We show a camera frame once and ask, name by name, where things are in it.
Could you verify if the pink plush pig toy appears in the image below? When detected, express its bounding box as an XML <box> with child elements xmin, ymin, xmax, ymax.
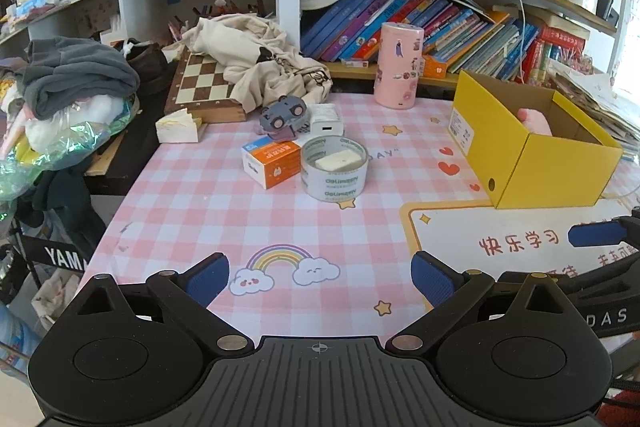
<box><xmin>516</xmin><ymin>108</ymin><xmax>552</xmax><ymax>136</ymax></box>

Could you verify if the orange white usmile box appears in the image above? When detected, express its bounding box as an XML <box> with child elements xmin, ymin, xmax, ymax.
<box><xmin>242</xmin><ymin>135</ymin><xmax>302</xmax><ymax>190</ymax></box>

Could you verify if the clear tape roll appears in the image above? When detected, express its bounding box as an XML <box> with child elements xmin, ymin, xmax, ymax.
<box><xmin>300</xmin><ymin>135</ymin><xmax>370</xmax><ymax>202</ymax></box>

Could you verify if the white power adapter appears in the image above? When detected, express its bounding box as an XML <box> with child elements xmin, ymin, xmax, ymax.
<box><xmin>308</xmin><ymin>103</ymin><xmax>344</xmax><ymax>136</ymax></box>

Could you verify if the yellow cardboard box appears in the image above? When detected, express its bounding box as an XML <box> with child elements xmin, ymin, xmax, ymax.
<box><xmin>449</xmin><ymin>72</ymin><xmax>623</xmax><ymax>209</ymax></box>

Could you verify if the stack of papers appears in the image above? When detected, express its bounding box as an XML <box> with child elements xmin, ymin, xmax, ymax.
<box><xmin>547</xmin><ymin>62</ymin><xmax>639</xmax><ymax>164</ymax></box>

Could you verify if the pink checkered table mat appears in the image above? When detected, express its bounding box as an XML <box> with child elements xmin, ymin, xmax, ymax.
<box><xmin>88</xmin><ymin>94</ymin><xmax>639</xmax><ymax>339</ymax></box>

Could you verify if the white wedge block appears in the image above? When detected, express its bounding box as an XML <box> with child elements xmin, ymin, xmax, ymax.
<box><xmin>155</xmin><ymin>108</ymin><xmax>207</xmax><ymax>144</ymax></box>

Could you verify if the iridescent plastic wrap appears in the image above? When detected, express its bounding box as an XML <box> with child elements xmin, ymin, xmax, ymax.
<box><xmin>1</xmin><ymin>95</ymin><xmax>140</xmax><ymax>202</ymax></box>

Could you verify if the wooden chessboard box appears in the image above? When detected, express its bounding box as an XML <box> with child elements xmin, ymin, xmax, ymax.
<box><xmin>164</xmin><ymin>49</ymin><xmax>246</xmax><ymax>124</ymax></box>

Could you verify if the small orange box on shelf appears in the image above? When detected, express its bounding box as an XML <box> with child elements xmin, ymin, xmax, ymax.
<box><xmin>422</xmin><ymin>55</ymin><xmax>449</xmax><ymax>80</ymax></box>

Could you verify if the beige cloth bag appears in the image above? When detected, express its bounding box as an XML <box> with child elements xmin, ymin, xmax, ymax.
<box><xmin>182</xmin><ymin>14</ymin><xmax>332</xmax><ymax>113</ymax></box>

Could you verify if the pink cylindrical container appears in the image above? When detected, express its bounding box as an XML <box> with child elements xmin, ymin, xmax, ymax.
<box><xmin>374</xmin><ymin>23</ymin><xmax>424</xmax><ymax>109</ymax></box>

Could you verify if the grey folded blanket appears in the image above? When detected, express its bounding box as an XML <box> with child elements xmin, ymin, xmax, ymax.
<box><xmin>16</xmin><ymin>37</ymin><xmax>140</xmax><ymax>120</ymax></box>

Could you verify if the row of books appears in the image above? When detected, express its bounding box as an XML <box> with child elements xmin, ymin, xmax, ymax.
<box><xmin>300</xmin><ymin>0</ymin><xmax>589</xmax><ymax>83</ymax></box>

